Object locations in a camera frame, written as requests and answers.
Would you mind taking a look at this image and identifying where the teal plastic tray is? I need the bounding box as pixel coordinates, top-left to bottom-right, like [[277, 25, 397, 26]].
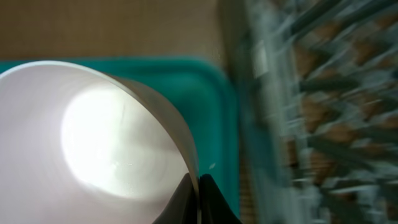
[[1, 57, 239, 213]]

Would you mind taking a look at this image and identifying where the grey dishwasher rack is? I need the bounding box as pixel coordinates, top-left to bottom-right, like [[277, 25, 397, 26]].
[[217, 0, 398, 224]]

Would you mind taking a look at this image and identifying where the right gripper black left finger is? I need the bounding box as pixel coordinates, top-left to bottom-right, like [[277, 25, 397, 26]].
[[153, 173, 198, 224]]

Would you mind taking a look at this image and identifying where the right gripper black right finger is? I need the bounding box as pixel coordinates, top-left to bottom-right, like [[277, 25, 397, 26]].
[[199, 174, 241, 224]]

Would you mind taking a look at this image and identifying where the pink bowl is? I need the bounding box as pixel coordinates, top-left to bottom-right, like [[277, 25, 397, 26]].
[[1, 61, 198, 223]]

